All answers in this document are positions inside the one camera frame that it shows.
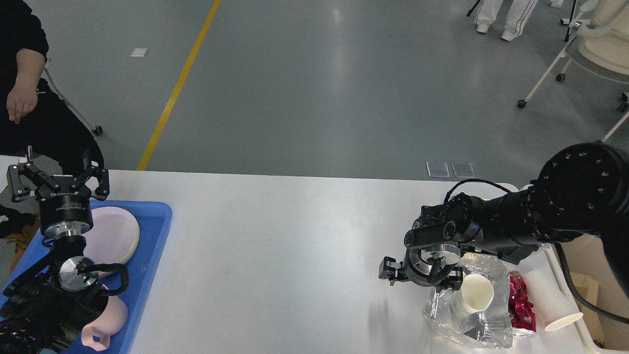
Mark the clear plastic wrap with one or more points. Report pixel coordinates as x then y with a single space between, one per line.
491 328

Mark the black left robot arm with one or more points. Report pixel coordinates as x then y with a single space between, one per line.
57 296

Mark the person in white trousers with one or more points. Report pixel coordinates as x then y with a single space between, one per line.
518 15

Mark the white paper cup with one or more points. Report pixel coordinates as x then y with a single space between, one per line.
475 295
552 308

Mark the metal floor plates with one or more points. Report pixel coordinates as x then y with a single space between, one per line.
445 169

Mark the person in black clothes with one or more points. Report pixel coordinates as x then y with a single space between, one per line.
31 114

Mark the seated person's hand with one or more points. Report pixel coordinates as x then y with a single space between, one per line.
21 101

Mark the pink ribbed mug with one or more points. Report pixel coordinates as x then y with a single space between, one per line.
98 333

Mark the yellow plate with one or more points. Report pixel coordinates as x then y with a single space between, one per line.
128 241

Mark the blue plastic tray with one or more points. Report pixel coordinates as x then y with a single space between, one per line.
154 223

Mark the beige plastic bin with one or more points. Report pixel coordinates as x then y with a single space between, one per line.
585 256

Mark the white paper cup lying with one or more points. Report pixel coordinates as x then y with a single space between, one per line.
552 308

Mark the chair leg with caster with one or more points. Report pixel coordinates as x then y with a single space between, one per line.
96 129

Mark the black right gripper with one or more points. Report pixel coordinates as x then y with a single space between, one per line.
436 266

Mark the white office chair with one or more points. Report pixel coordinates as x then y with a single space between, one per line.
600 44

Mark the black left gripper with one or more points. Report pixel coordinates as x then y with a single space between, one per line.
60 211

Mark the pink plate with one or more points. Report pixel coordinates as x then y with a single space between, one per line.
102 240

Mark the crushed red wrapper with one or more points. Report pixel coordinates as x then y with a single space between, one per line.
520 309

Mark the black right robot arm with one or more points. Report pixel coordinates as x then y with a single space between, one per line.
582 190

